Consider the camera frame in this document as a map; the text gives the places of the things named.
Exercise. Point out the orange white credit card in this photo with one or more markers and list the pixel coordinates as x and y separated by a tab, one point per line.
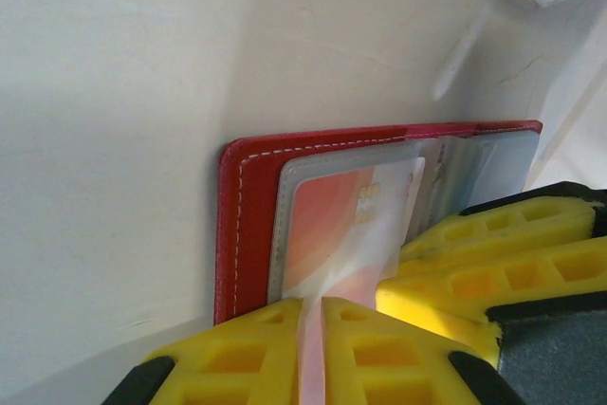
322	234

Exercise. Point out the white printed credit card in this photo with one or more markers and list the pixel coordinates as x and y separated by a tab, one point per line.
438	177

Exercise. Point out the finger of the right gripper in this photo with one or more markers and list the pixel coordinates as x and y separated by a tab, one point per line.
512	225
521	291

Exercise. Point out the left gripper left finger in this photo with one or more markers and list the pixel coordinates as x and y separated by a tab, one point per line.
227	362

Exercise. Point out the red card holder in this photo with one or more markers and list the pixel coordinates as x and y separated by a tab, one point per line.
251	234

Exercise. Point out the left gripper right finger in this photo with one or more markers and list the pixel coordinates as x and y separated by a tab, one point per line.
389	362

